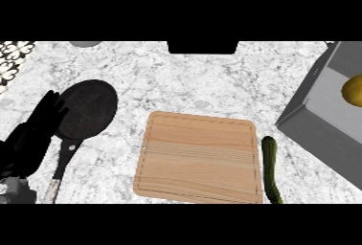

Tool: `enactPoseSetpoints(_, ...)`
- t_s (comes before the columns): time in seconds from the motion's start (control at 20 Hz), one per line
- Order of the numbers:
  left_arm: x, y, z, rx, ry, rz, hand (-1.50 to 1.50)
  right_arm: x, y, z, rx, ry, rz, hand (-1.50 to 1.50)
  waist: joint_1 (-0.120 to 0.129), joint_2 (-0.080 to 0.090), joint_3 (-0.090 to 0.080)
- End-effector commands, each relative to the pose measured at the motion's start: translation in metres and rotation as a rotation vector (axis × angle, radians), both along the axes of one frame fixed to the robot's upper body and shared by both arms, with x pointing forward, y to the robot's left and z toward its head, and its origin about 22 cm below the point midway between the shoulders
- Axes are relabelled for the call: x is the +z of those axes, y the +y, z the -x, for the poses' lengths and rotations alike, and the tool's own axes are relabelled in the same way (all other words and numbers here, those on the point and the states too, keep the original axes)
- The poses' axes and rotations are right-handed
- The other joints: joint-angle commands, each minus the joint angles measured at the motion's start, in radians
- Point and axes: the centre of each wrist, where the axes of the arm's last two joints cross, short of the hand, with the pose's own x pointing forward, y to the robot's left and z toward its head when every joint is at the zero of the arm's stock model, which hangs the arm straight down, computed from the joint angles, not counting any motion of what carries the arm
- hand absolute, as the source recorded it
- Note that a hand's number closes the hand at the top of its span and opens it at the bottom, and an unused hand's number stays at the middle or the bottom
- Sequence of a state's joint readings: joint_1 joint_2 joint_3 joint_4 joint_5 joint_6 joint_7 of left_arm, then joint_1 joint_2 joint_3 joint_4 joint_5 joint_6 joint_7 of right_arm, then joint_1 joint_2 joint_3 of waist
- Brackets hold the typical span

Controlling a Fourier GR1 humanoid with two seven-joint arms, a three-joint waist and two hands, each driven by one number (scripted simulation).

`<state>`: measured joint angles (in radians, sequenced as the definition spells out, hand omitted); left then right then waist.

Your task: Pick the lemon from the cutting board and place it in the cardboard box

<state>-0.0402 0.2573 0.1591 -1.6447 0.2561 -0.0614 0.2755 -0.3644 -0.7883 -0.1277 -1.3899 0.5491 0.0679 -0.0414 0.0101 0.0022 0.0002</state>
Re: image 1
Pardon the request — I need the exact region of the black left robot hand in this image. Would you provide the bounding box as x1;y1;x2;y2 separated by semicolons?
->
0;90;72;178

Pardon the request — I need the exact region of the wooden cutting board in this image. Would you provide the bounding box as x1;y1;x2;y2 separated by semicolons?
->
132;110;265;205

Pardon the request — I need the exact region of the grey box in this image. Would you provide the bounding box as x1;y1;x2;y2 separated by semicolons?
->
275;41;362;191

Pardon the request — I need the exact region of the yellow lemon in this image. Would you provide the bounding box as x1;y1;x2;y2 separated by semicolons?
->
342;74;362;108

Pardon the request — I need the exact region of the black frying pan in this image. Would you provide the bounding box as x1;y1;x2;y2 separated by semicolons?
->
44;78;119;205

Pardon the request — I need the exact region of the black white patterned tile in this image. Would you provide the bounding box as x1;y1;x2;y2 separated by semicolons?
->
0;41;38;95

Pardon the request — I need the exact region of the grey round object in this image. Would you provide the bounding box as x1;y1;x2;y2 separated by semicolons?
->
69;41;104;49

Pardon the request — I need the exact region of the black rectangular object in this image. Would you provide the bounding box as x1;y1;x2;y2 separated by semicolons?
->
168;41;241;56

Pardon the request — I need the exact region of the green cucumber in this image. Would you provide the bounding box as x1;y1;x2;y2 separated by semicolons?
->
261;135;286;205

